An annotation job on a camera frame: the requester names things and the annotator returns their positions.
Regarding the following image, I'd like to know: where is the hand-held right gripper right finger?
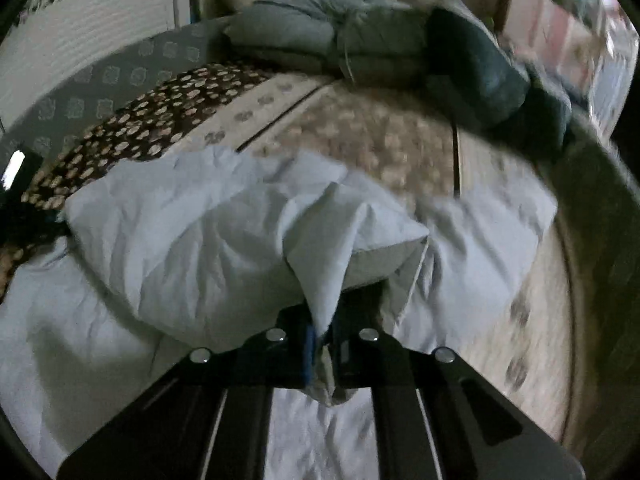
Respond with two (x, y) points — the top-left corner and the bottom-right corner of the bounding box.
(327, 285), (587, 480)

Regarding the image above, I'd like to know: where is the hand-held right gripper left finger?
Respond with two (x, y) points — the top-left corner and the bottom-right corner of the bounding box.
(56, 304), (318, 480)

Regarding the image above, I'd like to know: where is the light blue padded jacket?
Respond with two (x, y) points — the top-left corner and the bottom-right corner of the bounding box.
(0, 149), (559, 480)

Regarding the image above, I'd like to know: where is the grey medallion patterned sheet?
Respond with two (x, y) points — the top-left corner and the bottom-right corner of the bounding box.
(0, 21), (237, 163)

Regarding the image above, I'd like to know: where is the floral patterned blanket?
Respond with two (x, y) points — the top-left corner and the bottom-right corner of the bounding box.
(0, 62), (576, 443)

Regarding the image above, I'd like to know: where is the dark teal cloth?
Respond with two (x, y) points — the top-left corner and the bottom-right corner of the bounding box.
(424, 7), (576, 162)

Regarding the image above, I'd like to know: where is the grey-blue bundled cloth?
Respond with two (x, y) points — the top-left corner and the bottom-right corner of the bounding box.
(222, 0), (437, 87)

